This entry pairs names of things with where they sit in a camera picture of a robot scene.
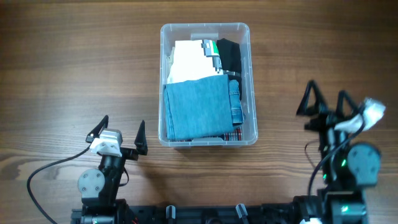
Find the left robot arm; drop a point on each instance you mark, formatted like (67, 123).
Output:
(99, 187)

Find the red plaid shirt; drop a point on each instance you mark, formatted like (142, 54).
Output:
(236, 135)

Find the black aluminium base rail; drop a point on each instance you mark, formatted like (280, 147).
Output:
(266, 213)

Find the clear plastic storage bin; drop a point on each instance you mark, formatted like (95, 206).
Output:
(237, 32)

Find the white printed t-shirt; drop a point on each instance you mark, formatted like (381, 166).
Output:
(194, 60)

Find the cream cloth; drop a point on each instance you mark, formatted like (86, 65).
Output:
(170, 61)

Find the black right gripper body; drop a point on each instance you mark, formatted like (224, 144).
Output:
(325, 124)

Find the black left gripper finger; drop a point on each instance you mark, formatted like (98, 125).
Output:
(140, 140)
(96, 131)

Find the black garment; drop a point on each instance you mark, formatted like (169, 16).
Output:
(230, 56)

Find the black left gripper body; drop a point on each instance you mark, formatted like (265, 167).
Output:
(129, 154)

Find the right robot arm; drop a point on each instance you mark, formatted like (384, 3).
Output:
(335, 192)

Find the blue denim jeans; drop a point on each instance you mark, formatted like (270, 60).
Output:
(206, 107)

